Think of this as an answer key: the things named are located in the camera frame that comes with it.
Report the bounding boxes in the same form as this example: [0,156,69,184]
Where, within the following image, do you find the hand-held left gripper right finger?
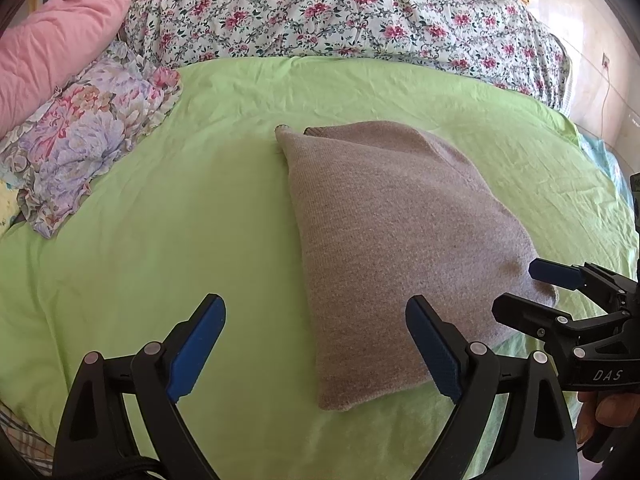
[405,295,581,480]

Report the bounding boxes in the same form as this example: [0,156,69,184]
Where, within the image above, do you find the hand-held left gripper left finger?
[52,294,227,480]

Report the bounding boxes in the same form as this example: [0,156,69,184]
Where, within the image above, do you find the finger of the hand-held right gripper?
[492,294,632,346]
[529,258,640,307]

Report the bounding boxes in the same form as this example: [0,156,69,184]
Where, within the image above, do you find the beige knit sweater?
[275,121,559,412]

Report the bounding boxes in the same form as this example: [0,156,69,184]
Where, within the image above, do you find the person's right hand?
[577,391,640,444]

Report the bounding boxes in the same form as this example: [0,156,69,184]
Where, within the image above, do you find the light blue cloth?
[580,132,633,221]

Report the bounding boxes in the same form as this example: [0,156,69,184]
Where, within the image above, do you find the green bed sheet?
[0,55,638,480]

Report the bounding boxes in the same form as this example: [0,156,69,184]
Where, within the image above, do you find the plaid cloth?
[0,402,56,478]

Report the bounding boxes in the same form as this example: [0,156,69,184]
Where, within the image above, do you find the yellow cloth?
[0,180,23,236]

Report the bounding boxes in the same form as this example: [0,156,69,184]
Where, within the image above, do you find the lilac floral pillow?
[0,42,183,238]

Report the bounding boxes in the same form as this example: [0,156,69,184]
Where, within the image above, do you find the red floral white quilt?
[122,0,571,111]

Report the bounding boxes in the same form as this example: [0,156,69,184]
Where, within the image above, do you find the pink blanket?
[0,0,161,133]

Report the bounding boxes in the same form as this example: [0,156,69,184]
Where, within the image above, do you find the thin wall cable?
[597,66,614,142]

